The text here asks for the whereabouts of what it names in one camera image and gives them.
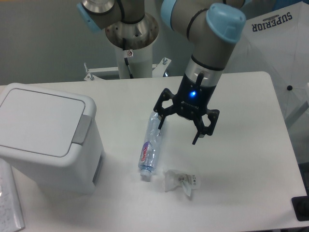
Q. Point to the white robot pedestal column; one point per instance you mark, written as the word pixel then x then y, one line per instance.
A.
pixel 134 63

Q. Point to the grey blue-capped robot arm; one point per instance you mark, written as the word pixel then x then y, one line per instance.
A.
pixel 213 27

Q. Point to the black device at table edge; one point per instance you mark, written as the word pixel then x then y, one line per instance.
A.
pixel 301 207

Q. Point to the white push-lid trash can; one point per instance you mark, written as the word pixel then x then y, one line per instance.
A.
pixel 51 136

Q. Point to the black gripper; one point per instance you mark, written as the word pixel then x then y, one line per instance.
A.
pixel 193 101

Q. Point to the crumpled clear plastic wrapper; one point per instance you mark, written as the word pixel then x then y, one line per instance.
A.
pixel 187 181

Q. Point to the crushed clear plastic bottle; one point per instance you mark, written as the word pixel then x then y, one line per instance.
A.
pixel 151 148

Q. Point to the metallic box at left edge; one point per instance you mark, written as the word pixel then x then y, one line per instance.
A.
pixel 11 216

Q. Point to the white umbrella with lettering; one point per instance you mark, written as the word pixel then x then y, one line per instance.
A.
pixel 278 43

